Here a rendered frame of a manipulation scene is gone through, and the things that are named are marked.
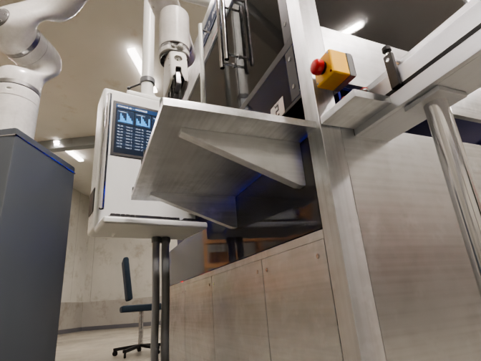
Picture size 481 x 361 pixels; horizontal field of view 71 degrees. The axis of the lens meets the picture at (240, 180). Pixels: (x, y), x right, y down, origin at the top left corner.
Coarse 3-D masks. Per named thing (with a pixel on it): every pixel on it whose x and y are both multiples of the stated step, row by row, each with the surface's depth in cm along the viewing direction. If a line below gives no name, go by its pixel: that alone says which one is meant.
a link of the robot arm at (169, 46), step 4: (164, 44) 89; (168, 44) 89; (172, 44) 89; (176, 44) 90; (180, 44) 89; (184, 44) 90; (160, 48) 90; (164, 48) 89; (168, 48) 88; (172, 48) 89; (176, 48) 89; (180, 48) 89; (184, 48) 90; (160, 52) 89; (164, 52) 90; (184, 52) 90; (188, 52) 92; (160, 56) 91; (188, 56) 91; (188, 60) 93
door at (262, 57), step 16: (240, 0) 151; (256, 0) 134; (272, 0) 121; (240, 16) 150; (256, 16) 133; (272, 16) 120; (240, 32) 148; (256, 32) 132; (272, 32) 119; (240, 48) 147; (256, 48) 131; (272, 48) 118; (240, 64) 146; (256, 64) 130; (240, 80) 144; (256, 80) 129; (240, 96) 143
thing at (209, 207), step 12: (156, 192) 126; (168, 204) 129; (180, 204) 128; (192, 204) 130; (204, 204) 132; (216, 204) 134; (228, 204) 136; (204, 216) 131; (216, 216) 132; (228, 216) 134
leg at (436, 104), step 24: (432, 96) 72; (456, 96) 73; (432, 120) 73; (456, 144) 69; (456, 168) 68; (456, 192) 67; (456, 216) 68; (480, 216) 64; (480, 240) 63; (480, 264) 62; (480, 288) 62
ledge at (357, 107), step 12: (348, 96) 78; (360, 96) 76; (372, 96) 78; (384, 96) 79; (336, 108) 81; (348, 108) 80; (360, 108) 81; (372, 108) 81; (324, 120) 85; (336, 120) 85; (348, 120) 86; (360, 120) 86
